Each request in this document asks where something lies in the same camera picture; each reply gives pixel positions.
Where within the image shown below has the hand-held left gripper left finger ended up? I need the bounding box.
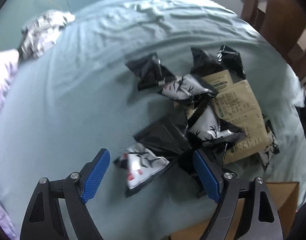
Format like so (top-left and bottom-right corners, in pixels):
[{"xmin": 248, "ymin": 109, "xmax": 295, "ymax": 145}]
[{"xmin": 19, "ymin": 148, "xmax": 111, "ymax": 240}]

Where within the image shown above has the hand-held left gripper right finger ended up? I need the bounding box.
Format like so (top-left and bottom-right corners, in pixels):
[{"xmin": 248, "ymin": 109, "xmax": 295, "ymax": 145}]
[{"xmin": 192, "ymin": 149, "xmax": 284, "ymax": 240}]

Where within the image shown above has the pile of black-white snack packets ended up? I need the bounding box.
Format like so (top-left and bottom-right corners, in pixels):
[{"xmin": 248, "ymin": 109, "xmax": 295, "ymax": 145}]
[{"xmin": 114, "ymin": 44, "xmax": 280, "ymax": 198}]

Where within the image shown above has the beige snack packet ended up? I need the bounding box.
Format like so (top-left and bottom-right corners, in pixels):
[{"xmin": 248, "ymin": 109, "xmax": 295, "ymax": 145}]
[
  {"xmin": 201, "ymin": 70, "xmax": 235, "ymax": 94},
  {"xmin": 186, "ymin": 79, "xmax": 271, "ymax": 166}
]

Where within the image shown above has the cardboard box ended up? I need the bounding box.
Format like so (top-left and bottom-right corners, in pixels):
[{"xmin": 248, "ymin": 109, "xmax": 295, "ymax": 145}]
[{"xmin": 168, "ymin": 181, "xmax": 300, "ymax": 240}]

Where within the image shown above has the bed with teal sheet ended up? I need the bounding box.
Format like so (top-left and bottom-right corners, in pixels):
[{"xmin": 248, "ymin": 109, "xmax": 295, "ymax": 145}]
[{"xmin": 0, "ymin": 0, "xmax": 306, "ymax": 240}]

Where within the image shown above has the person's dark clothing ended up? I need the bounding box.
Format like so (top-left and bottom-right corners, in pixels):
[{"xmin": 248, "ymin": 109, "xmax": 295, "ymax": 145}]
[{"xmin": 289, "ymin": 196, "xmax": 306, "ymax": 240}]

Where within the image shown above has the crumpled grey cloth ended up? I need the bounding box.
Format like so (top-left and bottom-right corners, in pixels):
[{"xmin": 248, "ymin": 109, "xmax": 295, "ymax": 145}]
[{"xmin": 18, "ymin": 9, "xmax": 76, "ymax": 61}]

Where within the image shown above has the wooden chair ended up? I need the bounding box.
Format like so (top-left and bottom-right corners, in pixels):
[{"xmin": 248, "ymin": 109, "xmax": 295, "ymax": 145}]
[{"xmin": 240, "ymin": 0, "xmax": 306, "ymax": 82}]

